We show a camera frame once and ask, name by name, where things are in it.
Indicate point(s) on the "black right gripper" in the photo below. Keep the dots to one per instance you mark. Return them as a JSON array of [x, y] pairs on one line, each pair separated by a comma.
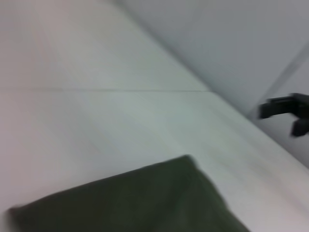
[[303, 104]]

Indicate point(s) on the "dark green FREE t-shirt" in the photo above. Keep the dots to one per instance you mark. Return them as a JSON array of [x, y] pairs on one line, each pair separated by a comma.
[[132, 198]]

